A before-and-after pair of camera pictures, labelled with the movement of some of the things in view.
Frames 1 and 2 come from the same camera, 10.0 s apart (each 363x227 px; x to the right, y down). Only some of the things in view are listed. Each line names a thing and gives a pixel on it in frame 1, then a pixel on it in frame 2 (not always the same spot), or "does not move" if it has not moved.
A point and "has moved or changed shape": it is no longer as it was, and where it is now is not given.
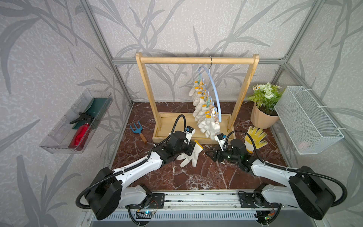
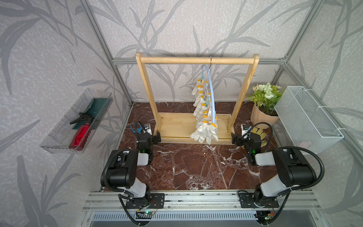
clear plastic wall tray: [72, 133] does not move
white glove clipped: [205, 119] has moved or changed shape
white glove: [197, 149] -> [205, 133]
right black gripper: [216, 153] -> [234, 139]
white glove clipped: [193, 89] has moved or changed shape
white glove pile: [201, 111] does not move
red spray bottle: [81, 137] does not move
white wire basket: [310, 130] does not move
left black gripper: [190, 147] -> [155, 140]
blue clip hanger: [209, 68] -> [207, 80]
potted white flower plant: [263, 114] does not move
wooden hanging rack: [160, 123] does not move
